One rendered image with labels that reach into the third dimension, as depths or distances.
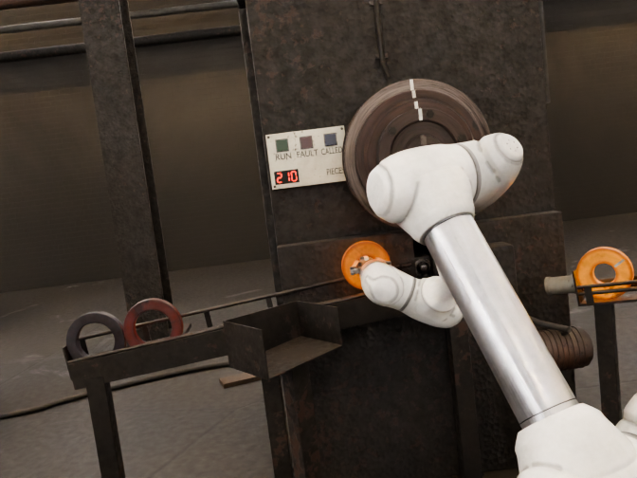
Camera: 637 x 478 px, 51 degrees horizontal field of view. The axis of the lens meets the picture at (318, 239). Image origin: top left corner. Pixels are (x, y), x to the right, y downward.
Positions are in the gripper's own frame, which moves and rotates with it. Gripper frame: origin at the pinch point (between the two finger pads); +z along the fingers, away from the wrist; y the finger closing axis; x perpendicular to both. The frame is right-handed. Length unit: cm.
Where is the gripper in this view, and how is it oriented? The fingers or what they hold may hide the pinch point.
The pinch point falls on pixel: (365, 260)
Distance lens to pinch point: 216.0
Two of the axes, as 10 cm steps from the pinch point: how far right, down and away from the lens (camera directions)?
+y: 9.9, -1.3, 0.4
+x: -1.2, -9.8, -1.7
